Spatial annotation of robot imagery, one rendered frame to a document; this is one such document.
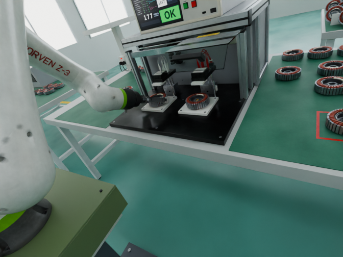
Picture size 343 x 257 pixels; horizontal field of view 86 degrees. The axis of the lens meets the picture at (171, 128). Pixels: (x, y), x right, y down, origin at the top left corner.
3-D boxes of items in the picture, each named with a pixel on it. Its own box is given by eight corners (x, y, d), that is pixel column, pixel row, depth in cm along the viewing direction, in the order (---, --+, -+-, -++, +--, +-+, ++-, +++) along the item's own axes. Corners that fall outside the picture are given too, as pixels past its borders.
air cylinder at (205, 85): (214, 94, 95) (213, 84, 92) (201, 94, 100) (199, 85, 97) (218, 90, 99) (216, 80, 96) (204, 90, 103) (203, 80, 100)
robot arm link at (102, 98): (94, 118, 69) (102, 93, 64) (77, 101, 74) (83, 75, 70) (123, 116, 80) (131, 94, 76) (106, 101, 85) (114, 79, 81)
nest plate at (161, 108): (163, 112, 95) (162, 110, 94) (141, 110, 103) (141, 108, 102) (177, 98, 104) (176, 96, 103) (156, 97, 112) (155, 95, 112)
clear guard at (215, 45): (223, 69, 56) (221, 49, 53) (161, 73, 70) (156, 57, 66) (249, 38, 77) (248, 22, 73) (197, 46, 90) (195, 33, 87)
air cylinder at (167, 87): (175, 94, 109) (173, 85, 106) (165, 94, 113) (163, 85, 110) (179, 90, 112) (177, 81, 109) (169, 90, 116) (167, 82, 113)
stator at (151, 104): (161, 108, 96) (159, 102, 94) (145, 107, 102) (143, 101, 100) (172, 97, 103) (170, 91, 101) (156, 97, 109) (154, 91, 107)
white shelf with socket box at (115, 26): (131, 80, 163) (108, 23, 138) (105, 81, 184) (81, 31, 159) (154, 65, 185) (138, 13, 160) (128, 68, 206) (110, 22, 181)
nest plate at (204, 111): (206, 116, 81) (206, 113, 81) (178, 113, 90) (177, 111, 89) (218, 99, 91) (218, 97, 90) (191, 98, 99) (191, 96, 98)
